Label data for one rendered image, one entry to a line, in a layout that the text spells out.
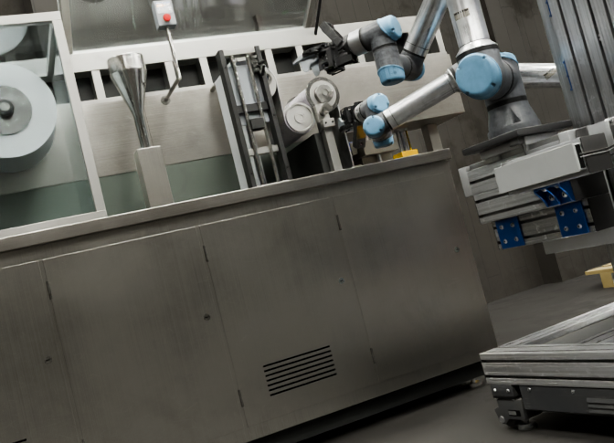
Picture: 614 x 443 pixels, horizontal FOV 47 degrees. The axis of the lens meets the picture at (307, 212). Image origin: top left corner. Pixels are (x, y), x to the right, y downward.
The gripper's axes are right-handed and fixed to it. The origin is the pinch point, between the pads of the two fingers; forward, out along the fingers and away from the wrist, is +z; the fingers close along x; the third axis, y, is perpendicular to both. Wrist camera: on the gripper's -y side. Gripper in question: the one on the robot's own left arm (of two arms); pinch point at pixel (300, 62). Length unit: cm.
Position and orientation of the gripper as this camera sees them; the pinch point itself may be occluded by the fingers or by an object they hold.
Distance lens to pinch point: 233.8
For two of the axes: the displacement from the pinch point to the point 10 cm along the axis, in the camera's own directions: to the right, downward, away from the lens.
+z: -7.9, 2.4, 5.6
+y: 1.7, 9.7, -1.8
